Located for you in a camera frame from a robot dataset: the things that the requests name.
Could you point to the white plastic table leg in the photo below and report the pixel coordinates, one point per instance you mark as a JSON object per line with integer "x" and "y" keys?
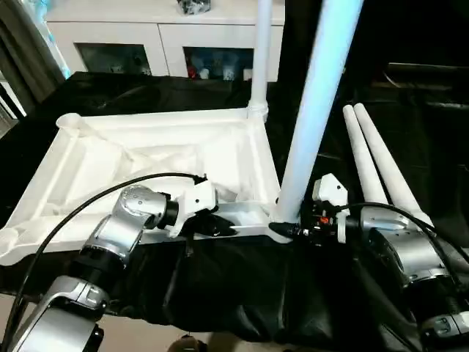
{"x": 388, "y": 165}
{"x": 315, "y": 110}
{"x": 263, "y": 55}
{"x": 362, "y": 154}

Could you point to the black box with beige label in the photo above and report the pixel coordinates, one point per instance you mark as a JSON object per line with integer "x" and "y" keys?
{"x": 370, "y": 29}

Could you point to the black television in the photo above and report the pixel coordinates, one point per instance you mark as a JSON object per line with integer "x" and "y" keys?
{"x": 428, "y": 69}

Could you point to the white cabinet with glass doors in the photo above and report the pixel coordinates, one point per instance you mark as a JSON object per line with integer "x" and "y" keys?
{"x": 110, "y": 34}

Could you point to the black mat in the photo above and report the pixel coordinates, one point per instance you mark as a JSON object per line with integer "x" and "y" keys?
{"x": 238, "y": 282}

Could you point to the white plastic table top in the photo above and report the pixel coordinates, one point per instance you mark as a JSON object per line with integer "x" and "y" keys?
{"x": 146, "y": 139}

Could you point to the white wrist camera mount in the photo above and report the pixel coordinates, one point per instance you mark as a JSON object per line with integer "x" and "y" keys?
{"x": 331, "y": 190}
{"x": 198, "y": 198}

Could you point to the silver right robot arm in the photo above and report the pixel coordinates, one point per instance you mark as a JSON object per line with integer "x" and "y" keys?
{"x": 410, "y": 249}

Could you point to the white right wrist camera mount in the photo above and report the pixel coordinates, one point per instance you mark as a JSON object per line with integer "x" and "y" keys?
{"x": 331, "y": 190}

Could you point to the blue white package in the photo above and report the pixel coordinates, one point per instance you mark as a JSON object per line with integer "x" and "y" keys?
{"x": 56, "y": 51}

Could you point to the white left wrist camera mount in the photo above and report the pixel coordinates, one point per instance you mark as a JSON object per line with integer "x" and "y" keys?
{"x": 198, "y": 198}

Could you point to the grey curtain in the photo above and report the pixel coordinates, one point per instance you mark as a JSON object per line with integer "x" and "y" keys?
{"x": 22, "y": 55}

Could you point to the clear bag on cabinet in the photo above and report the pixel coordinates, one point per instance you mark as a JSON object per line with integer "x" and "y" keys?
{"x": 194, "y": 6}

